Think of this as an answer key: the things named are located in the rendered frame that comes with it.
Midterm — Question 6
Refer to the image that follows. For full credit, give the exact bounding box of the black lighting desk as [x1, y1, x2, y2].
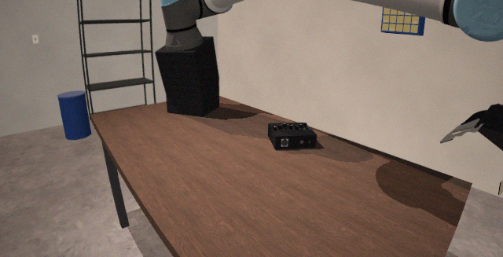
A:
[268, 123, 317, 149]

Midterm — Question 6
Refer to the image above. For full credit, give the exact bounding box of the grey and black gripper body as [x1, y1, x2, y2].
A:
[474, 104, 503, 151]

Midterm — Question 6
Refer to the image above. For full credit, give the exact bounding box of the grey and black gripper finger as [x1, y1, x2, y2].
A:
[498, 181, 503, 195]
[440, 110, 487, 143]

